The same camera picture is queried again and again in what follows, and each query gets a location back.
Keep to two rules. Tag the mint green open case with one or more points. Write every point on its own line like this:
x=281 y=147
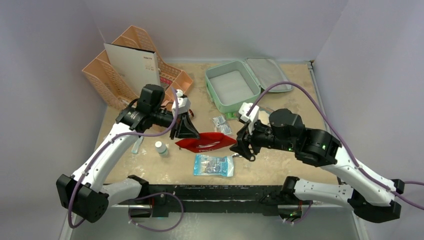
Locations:
x=241 y=81

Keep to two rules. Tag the peach plastic file organizer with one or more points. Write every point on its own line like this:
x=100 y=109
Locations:
x=111 y=86

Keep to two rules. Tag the red first aid pouch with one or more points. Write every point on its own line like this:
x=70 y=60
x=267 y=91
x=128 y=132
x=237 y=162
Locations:
x=209 y=141

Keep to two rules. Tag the blue gauze packet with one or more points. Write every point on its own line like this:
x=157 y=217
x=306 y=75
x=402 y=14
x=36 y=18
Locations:
x=205 y=165

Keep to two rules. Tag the green pill pack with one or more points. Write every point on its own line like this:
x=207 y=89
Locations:
x=231 y=116

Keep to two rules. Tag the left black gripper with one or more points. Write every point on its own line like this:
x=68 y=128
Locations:
x=183 y=127

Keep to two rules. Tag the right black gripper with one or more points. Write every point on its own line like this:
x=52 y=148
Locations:
x=249 y=139

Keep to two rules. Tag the small white bottle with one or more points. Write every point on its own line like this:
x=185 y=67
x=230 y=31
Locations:
x=161 y=149

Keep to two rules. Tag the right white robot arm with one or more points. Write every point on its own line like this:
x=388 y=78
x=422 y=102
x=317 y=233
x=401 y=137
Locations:
x=370 y=196

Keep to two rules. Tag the bandage strip left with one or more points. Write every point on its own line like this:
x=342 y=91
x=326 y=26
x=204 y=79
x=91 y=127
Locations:
x=136 y=146

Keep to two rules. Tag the white gauze bag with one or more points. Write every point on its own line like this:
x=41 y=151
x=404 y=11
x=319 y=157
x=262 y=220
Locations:
x=264 y=114

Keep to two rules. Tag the clear bag of pads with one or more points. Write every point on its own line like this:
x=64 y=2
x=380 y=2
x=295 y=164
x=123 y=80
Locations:
x=221 y=125

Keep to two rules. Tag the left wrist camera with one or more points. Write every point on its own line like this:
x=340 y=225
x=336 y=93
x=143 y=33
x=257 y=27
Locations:
x=182 y=101

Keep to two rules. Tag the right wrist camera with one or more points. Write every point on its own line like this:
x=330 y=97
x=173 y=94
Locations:
x=249 y=114

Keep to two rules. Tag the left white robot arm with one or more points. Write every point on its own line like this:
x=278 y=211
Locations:
x=84 y=192

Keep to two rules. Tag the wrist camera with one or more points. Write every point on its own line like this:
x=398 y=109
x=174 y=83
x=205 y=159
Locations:
x=249 y=114
x=182 y=101

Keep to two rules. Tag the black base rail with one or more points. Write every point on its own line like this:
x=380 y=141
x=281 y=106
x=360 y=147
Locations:
x=268 y=200

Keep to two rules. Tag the white booklet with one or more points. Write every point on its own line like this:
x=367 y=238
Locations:
x=137 y=67

